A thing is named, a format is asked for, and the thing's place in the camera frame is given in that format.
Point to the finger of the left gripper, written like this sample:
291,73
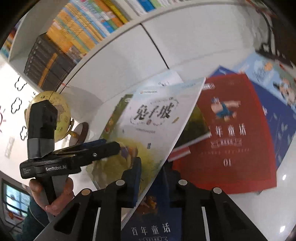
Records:
86,157
80,147

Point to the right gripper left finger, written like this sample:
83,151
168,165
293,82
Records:
122,193

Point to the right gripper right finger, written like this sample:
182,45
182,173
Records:
189,199

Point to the white Rabbit Hill book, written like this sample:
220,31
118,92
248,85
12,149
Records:
149,127

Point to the person's left hand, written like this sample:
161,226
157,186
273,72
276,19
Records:
57,205

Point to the yellow desk globe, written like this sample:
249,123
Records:
64,121

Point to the dark blue fairy tale book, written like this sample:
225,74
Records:
154,219

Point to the black book set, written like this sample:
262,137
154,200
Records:
47,66

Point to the red fairy tale book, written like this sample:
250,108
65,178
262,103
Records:
239,156

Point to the orange yellow book row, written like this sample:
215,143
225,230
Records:
81,25

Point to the light blue Tang poetry book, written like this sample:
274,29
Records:
271,76

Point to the dark carved wooden stand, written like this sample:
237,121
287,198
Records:
280,21

